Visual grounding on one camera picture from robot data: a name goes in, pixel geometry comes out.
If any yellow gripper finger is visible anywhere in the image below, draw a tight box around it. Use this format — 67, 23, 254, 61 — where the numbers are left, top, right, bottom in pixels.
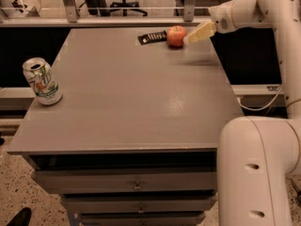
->
183, 22, 216, 44

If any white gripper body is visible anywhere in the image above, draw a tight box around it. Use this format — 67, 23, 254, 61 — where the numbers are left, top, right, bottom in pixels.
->
209, 1, 235, 34

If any red apple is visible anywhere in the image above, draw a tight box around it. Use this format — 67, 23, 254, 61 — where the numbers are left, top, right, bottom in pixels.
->
166, 25, 187, 47

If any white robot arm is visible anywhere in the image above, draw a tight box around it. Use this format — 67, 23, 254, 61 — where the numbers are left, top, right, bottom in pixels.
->
183, 0, 301, 226

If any black rxbar chocolate bar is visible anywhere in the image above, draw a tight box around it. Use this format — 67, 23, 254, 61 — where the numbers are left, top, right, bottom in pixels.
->
137, 31, 166, 45

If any grey drawer cabinet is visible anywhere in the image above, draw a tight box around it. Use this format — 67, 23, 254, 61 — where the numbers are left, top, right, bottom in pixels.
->
7, 26, 246, 226

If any top grey drawer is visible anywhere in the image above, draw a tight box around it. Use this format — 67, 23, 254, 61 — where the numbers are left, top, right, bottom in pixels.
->
32, 168, 217, 194

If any grey drawer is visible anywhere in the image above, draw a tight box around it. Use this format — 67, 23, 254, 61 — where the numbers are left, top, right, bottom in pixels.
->
80, 212, 205, 226
61, 194, 216, 214
32, 168, 217, 194

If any middle grey drawer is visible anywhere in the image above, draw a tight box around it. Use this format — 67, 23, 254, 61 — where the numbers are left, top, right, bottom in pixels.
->
61, 194, 216, 214

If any white green soda can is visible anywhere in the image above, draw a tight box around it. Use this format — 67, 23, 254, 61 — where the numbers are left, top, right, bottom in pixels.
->
23, 57, 62, 105

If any bottom grey drawer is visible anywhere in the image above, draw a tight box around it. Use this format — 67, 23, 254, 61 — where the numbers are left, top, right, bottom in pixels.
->
80, 212, 205, 226

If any black shoe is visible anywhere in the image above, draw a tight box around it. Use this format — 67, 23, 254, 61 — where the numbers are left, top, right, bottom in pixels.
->
7, 207, 32, 226

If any white cable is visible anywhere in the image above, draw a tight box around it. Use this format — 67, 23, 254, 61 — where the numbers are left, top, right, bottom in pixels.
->
236, 84, 284, 112

